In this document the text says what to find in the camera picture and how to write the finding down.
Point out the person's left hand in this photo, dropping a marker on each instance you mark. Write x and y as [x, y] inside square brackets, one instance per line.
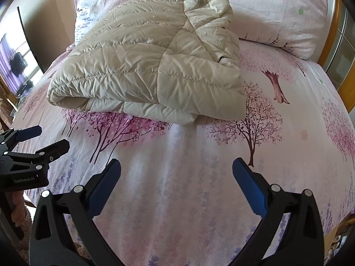
[20, 207]

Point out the pink floral bed sheet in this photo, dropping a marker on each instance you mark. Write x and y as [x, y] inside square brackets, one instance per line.
[194, 171]

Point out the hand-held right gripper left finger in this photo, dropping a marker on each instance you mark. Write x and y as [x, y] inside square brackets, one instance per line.
[106, 183]

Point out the tree print pillow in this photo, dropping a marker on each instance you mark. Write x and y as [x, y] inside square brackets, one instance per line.
[263, 13]

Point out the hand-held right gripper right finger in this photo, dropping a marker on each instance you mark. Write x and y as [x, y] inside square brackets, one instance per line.
[249, 188]

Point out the black television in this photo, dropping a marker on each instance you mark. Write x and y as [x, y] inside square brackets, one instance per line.
[16, 61]

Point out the wooden headboard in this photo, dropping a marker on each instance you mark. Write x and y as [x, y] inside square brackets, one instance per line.
[332, 33]

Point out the cream quilted down blanket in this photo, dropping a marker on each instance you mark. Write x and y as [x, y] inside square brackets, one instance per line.
[138, 61]

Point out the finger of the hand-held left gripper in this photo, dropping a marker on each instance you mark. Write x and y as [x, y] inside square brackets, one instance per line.
[29, 133]
[55, 148]

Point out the lavender print pillow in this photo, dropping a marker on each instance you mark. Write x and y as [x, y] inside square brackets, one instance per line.
[97, 2]

